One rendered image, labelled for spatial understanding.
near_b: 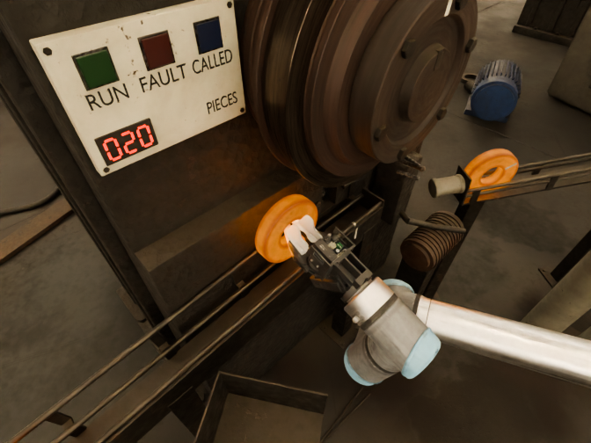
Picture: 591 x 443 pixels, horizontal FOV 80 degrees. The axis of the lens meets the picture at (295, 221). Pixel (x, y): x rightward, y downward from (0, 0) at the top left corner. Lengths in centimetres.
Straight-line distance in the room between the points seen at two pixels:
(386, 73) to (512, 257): 162
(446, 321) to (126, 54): 73
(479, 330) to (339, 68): 57
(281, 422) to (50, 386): 111
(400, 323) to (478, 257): 134
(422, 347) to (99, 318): 141
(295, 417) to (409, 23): 71
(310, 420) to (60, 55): 71
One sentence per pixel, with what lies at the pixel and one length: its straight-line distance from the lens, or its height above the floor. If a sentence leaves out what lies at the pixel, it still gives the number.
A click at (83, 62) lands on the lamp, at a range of 51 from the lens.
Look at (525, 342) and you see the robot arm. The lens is 83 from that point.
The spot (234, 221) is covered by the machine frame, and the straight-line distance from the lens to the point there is 72.
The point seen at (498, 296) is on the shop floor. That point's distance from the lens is 185.
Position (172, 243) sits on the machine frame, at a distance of 70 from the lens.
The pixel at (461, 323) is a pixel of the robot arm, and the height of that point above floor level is 72.
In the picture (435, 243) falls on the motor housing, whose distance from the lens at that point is 120.
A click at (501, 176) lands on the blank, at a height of 70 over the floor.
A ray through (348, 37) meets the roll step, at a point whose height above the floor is 121.
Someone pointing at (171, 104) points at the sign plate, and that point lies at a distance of 57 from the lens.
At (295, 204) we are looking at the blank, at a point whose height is 90.
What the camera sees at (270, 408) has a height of 61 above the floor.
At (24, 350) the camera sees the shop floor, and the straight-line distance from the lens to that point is 186.
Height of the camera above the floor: 138
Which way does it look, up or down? 47 degrees down
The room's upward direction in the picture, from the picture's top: straight up
